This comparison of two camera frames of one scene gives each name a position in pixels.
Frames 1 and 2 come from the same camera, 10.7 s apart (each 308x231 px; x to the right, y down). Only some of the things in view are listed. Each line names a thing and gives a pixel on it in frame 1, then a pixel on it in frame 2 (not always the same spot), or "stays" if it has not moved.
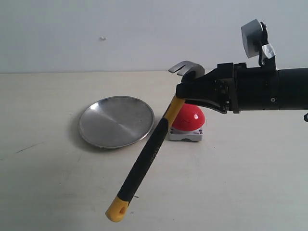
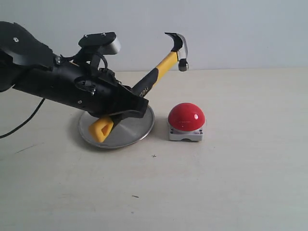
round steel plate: x=115 y=122 stays
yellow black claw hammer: x=117 y=210 to x=100 y=127
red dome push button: x=188 y=124 stays
